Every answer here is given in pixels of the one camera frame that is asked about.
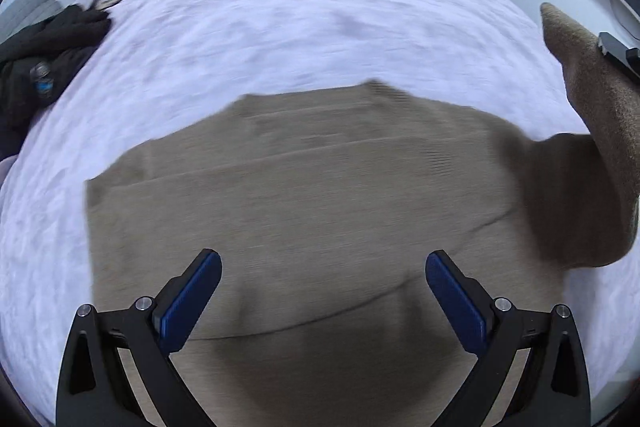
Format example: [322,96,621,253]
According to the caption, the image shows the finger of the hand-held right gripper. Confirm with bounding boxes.
[597,33,640,80]

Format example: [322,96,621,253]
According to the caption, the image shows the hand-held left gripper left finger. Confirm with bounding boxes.
[55,248,222,427]

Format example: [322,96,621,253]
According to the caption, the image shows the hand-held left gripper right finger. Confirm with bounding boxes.
[425,250,592,427]

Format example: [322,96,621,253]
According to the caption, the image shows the brown knitted sweater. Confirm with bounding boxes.
[85,2,640,427]

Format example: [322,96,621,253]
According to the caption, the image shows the clear plastic water bottle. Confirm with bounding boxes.
[31,63,56,98]

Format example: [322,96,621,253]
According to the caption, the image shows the lavender plush blanket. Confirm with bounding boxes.
[0,0,640,427]

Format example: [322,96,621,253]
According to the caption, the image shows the black clothing heap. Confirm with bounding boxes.
[0,4,112,160]

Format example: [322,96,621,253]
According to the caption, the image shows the grey sofa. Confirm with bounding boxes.
[0,0,68,38]

